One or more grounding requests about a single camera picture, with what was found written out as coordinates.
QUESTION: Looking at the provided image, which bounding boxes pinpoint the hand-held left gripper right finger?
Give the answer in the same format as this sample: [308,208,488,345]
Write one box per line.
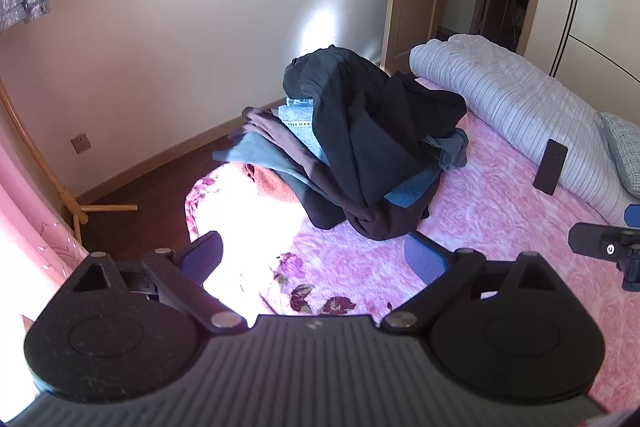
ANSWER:
[380,231,571,335]

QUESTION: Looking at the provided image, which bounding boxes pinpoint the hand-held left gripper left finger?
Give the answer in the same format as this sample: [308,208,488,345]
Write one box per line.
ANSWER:
[74,231,249,334]

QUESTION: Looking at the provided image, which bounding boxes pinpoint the black pants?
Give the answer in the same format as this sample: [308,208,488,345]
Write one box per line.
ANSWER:
[282,47,401,210]

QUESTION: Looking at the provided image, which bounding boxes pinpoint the grey checked pillow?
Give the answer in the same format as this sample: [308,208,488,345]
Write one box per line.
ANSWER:
[599,112,640,198]

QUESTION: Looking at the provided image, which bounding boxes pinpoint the pink floral blanket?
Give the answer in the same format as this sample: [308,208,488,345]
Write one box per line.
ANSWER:
[185,77,640,413]

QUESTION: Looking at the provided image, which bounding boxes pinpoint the black smartphone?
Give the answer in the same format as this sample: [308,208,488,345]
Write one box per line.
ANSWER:
[532,138,569,196]

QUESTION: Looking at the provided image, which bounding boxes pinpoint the rust orange cloth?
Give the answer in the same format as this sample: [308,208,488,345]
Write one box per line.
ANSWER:
[243,162,299,204]

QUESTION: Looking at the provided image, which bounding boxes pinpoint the wooden baseboard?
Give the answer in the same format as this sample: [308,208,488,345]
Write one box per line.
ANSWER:
[75,99,287,206]

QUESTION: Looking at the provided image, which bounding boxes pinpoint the dark blue denim garment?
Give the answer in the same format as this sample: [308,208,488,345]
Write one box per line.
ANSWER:
[390,129,470,208]

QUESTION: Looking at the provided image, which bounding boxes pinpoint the grey-blue garment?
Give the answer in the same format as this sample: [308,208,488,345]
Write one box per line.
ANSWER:
[212,132,311,194]

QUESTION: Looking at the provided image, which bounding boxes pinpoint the wooden coat rack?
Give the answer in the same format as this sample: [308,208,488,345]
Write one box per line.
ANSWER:
[0,79,138,244]

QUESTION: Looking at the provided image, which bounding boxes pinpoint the dark brown garment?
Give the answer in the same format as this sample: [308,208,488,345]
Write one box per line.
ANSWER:
[242,107,436,242]

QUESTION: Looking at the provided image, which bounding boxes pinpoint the black garment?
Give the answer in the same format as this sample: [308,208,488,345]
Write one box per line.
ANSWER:
[382,72,468,168]

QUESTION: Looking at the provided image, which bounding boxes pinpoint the light blue jeans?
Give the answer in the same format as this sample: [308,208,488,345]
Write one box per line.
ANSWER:
[277,96,326,158]

